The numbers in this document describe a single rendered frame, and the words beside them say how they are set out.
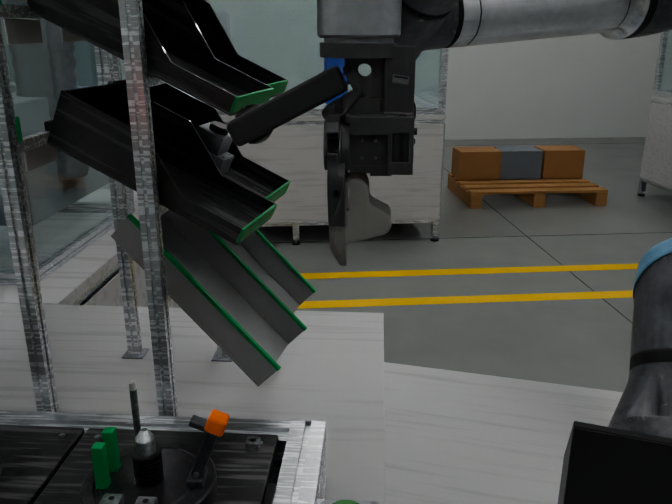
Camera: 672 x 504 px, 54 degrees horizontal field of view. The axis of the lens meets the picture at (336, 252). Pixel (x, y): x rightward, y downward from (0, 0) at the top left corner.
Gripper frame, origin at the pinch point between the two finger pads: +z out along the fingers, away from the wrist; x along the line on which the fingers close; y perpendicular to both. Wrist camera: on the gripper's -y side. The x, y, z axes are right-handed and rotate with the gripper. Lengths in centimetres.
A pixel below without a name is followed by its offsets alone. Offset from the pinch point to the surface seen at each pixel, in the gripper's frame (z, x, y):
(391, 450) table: 37.3, 20.3, 6.8
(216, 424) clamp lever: 16.5, -6.0, -11.7
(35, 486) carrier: 26.2, -4.4, -32.7
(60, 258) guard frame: 35, 95, -77
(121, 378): 37, 38, -40
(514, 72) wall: 33, 877, 188
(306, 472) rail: 27.2, 1.2, -3.5
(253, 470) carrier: 26.2, -0.2, -9.4
